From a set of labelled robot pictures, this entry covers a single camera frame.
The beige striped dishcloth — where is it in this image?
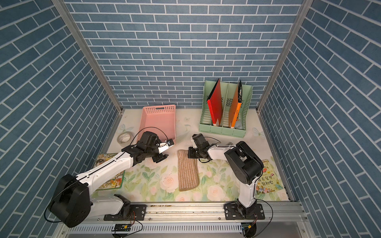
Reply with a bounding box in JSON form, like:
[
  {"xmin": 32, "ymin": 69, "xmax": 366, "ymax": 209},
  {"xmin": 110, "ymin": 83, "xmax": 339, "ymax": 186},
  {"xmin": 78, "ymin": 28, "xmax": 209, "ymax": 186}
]
[{"xmin": 178, "ymin": 150, "xmax": 199, "ymax": 191}]

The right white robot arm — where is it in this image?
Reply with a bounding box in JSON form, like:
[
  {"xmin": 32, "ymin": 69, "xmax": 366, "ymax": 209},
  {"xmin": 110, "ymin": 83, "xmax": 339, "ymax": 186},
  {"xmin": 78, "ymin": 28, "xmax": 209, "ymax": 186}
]
[{"xmin": 188, "ymin": 133, "xmax": 264, "ymax": 209}]

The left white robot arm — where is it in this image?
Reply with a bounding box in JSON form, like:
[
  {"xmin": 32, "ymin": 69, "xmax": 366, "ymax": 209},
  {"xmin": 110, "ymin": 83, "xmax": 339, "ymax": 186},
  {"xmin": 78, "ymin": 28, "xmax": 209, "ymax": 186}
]
[{"xmin": 45, "ymin": 131, "xmax": 174, "ymax": 228}]

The clear tape roll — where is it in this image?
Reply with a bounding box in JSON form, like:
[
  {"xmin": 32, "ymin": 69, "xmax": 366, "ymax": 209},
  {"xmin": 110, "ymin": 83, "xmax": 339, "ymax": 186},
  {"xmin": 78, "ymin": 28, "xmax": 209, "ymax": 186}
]
[{"xmin": 117, "ymin": 131, "xmax": 134, "ymax": 145}]

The pink perforated plastic basket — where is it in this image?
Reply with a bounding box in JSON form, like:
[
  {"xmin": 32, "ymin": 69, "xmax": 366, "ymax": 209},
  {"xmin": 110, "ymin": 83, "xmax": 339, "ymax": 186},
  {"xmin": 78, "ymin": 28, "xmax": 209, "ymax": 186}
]
[{"xmin": 138, "ymin": 105, "xmax": 176, "ymax": 142}]

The left picture book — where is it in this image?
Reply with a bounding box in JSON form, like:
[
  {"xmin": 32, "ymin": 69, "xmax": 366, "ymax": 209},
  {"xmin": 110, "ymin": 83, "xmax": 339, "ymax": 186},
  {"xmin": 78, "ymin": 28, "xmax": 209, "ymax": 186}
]
[{"xmin": 93, "ymin": 153, "xmax": 126, "ymax": 190}]

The picture book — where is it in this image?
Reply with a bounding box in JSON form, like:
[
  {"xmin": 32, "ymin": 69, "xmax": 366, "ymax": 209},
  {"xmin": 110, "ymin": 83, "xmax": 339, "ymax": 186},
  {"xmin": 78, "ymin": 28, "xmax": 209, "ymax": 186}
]
[
  {"xmin": 93, "ymin": 153, "xmax": 126, "ymax": 190},
  {"xmin": 256, "ymin": 159, "xmax": 284, "ymax": 195}
]

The red folder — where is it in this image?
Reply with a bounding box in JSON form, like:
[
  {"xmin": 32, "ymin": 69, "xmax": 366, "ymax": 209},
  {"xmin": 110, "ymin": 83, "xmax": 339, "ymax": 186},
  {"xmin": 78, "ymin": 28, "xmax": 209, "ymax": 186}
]
[{"xmin": 207, "ymin": 79, "xmax": 223, "ymax": 127}]

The orange folder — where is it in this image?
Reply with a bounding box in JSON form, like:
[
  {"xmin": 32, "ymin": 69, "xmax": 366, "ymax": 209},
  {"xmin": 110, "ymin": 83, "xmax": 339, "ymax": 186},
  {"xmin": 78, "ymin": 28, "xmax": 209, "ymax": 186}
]
[{"xmin": 229, "ymin": 80, "xmax": 242, "ymax": 129}]

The green file organizer rack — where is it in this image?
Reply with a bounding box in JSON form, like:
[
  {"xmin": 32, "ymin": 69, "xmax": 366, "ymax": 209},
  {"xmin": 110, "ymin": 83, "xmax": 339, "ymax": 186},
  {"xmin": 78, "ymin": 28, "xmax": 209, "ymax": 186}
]
[{"xmin": 199, "ymin": 80, "xmax": 253, "ymax": 138}]

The right picture book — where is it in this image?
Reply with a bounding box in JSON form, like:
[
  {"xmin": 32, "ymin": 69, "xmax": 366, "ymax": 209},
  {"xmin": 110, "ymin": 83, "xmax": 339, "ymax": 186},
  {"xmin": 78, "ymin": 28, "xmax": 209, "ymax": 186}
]
[{"xmin": 256, "ymin": 159, "xmax": 284, "ymax": 195}]

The small black controller board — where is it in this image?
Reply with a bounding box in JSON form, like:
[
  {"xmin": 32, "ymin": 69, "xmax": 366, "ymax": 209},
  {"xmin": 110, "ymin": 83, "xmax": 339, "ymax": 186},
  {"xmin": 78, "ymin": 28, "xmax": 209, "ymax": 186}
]
[{"xmin": 112, "ymin": 224, "xmax": 132, "ymax": 233}]

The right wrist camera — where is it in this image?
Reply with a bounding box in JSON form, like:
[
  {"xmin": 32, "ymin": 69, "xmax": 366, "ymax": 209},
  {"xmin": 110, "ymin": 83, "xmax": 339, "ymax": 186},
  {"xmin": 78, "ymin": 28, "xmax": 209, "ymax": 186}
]
[{"xmin": 191, "ymin": 134, "xmax": 198, "ymax": 148}]

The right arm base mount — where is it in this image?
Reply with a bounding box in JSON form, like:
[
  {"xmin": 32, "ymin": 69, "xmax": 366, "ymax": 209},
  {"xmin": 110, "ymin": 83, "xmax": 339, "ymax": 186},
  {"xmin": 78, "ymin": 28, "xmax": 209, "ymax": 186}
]
[{"xmin": 223, "ymin": 201, "xmax": 265, "ymax": 220}]

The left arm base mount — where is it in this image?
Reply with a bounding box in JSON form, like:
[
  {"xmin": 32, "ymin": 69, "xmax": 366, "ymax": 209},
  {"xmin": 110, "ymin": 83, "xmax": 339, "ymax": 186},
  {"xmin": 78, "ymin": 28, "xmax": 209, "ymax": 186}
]
[{"xmin": 104, "ymin": 194, "xmax": 147, "ymax": 221}]

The aluminium rail frame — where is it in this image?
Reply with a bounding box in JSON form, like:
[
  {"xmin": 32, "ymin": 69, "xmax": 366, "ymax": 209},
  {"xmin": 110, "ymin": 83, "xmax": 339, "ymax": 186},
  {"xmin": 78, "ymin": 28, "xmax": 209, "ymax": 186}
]
[{"xmin": 53, "ymin": 201, "xmax": 315, "ymax": 238}]

